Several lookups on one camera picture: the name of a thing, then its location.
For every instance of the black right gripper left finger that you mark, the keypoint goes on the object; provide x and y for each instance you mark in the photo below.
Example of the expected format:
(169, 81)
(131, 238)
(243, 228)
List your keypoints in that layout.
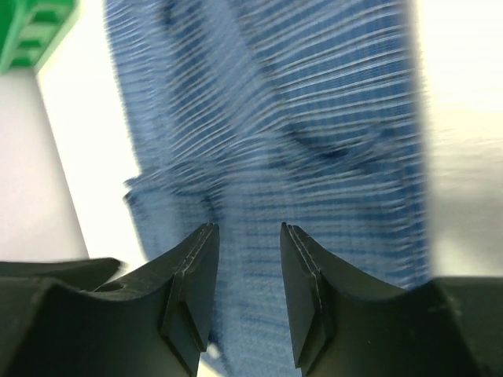
(79, 318)

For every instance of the green plastic tray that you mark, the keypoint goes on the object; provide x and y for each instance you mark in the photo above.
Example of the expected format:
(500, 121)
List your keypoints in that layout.
(31, 30)

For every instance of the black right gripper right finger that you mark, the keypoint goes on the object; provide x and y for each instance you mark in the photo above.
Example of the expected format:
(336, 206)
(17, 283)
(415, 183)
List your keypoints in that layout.
(344, 322)

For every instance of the blue checked long sleeve shirt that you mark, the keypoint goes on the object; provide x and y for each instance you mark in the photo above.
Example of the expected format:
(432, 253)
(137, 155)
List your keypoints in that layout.
(250, 114)

